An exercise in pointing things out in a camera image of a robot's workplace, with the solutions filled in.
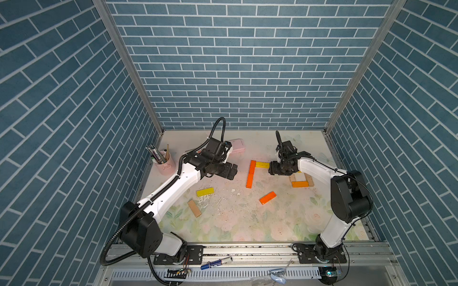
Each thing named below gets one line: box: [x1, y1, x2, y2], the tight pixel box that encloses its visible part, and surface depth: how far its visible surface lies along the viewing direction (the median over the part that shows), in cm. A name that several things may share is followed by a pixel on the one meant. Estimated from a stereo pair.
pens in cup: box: [145, 144, 170, 165], surface depth 93 cm
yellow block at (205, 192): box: [196, 187, 215, 197], surface depth 93 cm
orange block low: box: [248, 159, 257, 174], surface depth 104 cm
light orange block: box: [291, 181, 309, 188], surface depth 97 cm
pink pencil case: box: [229, 138, 246, 156], surface depth 111 cm
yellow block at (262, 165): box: [255, 161, 271, 169], surface depth 104 cm
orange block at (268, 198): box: [258, 191, 277, 205], surface depth 91 cm
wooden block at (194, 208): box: [187, 199, 202, 218], surface depth 88 cm
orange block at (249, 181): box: [245, 172, 255, 189], surface depth 98 cm
